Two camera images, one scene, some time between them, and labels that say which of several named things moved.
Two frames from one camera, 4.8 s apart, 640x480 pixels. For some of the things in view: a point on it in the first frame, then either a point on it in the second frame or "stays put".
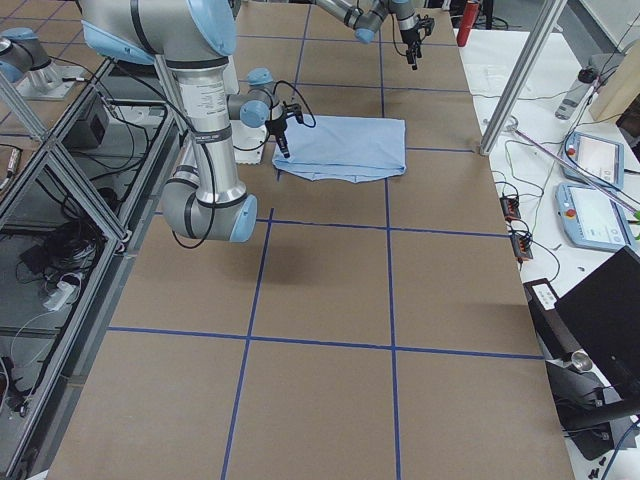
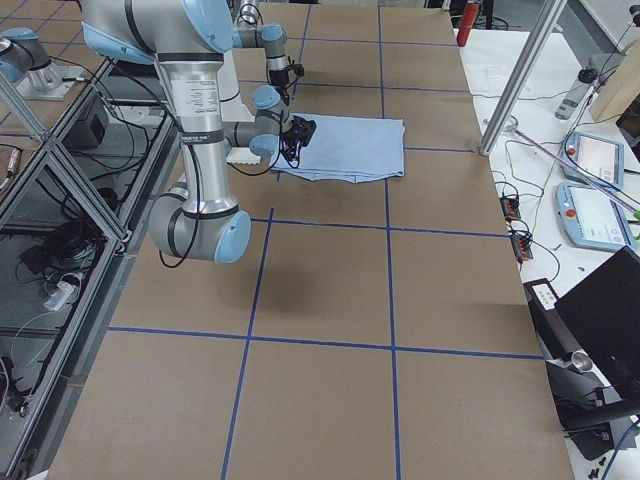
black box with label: [545, 306] stays put
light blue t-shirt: [346, 148] stays put
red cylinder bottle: [467, 23] stays put
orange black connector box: [510, 205] stays put
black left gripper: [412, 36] → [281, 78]
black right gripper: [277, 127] → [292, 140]
